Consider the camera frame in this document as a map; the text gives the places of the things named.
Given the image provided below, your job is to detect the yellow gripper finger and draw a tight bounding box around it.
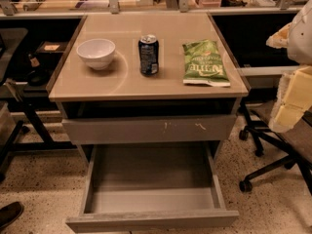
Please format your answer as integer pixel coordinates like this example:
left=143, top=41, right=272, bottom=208
left=269, top=103, right=304, bottom=133
left=283, top=65, right=312, bottom=111

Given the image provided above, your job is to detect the black shoe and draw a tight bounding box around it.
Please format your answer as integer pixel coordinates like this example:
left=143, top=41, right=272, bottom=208
left=0, top=202, right=23, bottom=229

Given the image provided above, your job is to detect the green chip bag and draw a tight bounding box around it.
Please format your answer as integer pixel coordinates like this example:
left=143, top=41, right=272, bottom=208
left=182, top=39, right=230, bottom=87

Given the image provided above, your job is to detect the black office chair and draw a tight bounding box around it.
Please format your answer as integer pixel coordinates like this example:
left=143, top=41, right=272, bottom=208
left=239, top=99, right=312, bottom=194

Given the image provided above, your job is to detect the grey drawer cabinet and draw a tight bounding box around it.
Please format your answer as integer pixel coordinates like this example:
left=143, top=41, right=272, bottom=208
left=49, top=12, right=248, bottom=162

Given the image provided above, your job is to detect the white bowl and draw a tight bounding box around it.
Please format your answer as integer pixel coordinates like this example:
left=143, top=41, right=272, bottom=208
left=76, top=39, right=116, bottom=70

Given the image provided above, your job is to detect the black desk frame left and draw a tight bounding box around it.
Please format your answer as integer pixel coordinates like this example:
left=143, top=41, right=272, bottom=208
left=0, top=79, right=76, bottom=181

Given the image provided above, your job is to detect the blue pepsi can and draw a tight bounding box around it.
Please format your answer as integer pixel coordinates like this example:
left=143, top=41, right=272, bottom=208
left=138, top=34, right=159, bottom=76

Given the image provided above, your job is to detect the open middle drawer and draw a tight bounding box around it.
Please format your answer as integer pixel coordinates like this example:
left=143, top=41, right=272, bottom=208
left=66, top=142, right=239, bottom=234

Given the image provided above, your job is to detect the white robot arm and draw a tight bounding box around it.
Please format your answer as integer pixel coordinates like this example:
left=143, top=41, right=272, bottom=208
left=266, top=9, right=312, bottom=133

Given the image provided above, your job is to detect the closed top drawer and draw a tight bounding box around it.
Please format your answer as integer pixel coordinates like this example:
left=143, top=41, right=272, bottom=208
left=62, top=115, right=236, bottom=144

